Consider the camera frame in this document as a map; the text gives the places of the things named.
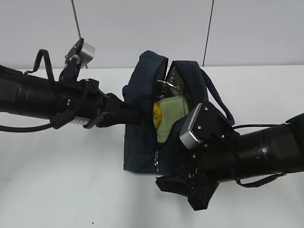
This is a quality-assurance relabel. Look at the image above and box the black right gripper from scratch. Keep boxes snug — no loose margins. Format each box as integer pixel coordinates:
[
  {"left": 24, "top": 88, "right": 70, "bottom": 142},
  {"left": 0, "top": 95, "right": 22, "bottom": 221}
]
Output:
[{"left": 156, "top": 133, "right": 240, "bottom": 211}]

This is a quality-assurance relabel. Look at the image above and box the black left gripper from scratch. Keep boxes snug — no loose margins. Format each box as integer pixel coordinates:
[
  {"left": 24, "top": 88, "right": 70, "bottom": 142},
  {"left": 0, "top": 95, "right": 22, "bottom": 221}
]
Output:
[{"left": 54, "top": 78, "right": 143, "bottom": 129}]

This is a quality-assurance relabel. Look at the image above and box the yellow pear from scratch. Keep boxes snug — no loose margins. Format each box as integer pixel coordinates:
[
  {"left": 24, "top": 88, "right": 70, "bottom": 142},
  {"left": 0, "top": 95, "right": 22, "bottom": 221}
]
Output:
[{"left": 153, "top": 103, "right": 162, "bottom": 129}]

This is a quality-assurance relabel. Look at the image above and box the glass container with green lid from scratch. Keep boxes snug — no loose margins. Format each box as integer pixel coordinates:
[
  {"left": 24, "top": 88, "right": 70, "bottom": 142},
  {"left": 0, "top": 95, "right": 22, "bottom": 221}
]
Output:
[{"left": 156, "top": 95, "right": 189, "bottom": 143}]

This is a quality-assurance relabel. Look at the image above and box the dark blue lunch bag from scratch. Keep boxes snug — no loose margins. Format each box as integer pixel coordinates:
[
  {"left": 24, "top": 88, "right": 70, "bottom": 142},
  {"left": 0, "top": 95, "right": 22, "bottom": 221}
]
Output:
[{"left": 122, "top": 50, "right": 235, "bottom": 175}]

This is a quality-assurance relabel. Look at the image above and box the silver zipper pull ring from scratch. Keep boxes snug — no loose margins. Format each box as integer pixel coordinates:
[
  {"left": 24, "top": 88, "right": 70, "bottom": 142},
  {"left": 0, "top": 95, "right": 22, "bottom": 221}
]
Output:
[{"left": 153, "top": 150, "right": 160, "bottom": 173}]

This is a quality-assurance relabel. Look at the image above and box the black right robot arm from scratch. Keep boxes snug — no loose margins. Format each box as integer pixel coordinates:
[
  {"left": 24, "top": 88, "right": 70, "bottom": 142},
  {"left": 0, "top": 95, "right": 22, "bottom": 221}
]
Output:
[{"left": 156, "top": 114, "right": 304, "bottom": 211}]

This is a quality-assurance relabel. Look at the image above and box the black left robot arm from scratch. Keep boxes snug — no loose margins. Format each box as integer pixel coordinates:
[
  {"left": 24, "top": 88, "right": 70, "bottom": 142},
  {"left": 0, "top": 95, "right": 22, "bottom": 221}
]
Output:
[{"left": 0, "top": 66, "right": 142, "bottom": 133}]

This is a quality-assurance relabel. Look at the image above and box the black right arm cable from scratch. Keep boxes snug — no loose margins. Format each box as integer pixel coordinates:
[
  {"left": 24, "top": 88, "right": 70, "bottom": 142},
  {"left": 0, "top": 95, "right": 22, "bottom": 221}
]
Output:
[{"left": 231, "top": 123, "right": 304, "bottom": 188}]

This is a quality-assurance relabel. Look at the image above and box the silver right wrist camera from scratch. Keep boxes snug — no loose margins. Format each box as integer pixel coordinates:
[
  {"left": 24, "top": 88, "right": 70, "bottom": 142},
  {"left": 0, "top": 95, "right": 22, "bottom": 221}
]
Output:
[{"left": 179, "top": 102, "right": 233, "bottom": 150}]

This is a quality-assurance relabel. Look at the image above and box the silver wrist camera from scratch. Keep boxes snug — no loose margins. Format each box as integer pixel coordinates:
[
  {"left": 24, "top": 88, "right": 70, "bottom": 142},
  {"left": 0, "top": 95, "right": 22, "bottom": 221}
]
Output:
[
  {"left": 65, "top": 38, "right": 95, "bottom": 69},
  {"left": 179, "top": 102, "right": 233, "bottom": 150}
]

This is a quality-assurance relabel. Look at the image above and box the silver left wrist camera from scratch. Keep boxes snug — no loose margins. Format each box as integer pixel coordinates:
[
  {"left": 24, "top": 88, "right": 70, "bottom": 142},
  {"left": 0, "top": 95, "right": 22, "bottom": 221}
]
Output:
[{"left": 65, "top": 38, "right": 95, "bottom": 69}]

